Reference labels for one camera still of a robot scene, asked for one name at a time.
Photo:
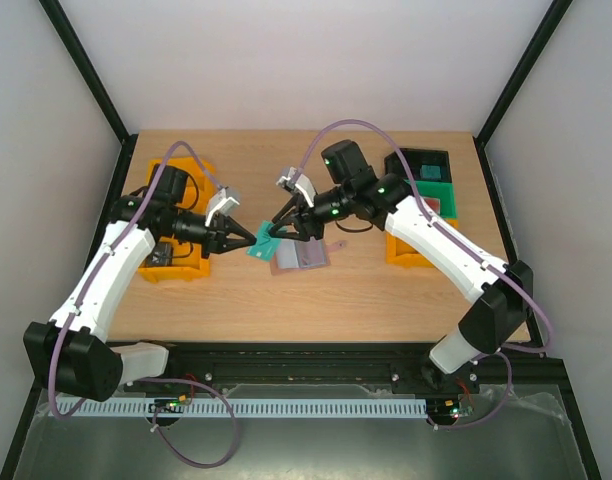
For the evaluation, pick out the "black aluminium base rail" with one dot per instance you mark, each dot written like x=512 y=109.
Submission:
x=397 y=366

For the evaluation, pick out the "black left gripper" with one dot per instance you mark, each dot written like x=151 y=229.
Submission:
x=218 y=239

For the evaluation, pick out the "white slotted cable duct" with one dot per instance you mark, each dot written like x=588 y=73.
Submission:
x=257 y=408

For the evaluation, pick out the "teal card stack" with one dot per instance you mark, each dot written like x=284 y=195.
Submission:
x=431 y=173

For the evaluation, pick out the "yellow single storage bin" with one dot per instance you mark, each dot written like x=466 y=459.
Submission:
x=401 y=254

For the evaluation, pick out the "black card stack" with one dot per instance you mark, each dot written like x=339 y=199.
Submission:
x=161 y=256

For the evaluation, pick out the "black storage bin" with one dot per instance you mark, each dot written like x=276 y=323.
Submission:
x=415 y=158

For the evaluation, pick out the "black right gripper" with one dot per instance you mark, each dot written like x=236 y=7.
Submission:
x=302 y=220

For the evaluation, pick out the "red dot card stack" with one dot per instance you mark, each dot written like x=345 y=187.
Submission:
x=433 y=203

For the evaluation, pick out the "green storage bin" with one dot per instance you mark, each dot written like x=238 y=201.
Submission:
x=443 y=192

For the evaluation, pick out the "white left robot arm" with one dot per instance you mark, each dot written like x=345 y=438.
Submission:
x=69 y=353

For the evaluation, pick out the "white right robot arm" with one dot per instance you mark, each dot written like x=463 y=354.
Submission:
x=497 y=291

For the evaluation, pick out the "teal credit card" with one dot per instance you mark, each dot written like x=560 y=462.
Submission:
x=265 y=246

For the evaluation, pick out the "yellow triple storage bin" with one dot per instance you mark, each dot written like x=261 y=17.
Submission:
x=187 y=264

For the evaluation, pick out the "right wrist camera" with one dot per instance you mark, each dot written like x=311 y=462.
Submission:
x=294 y=181

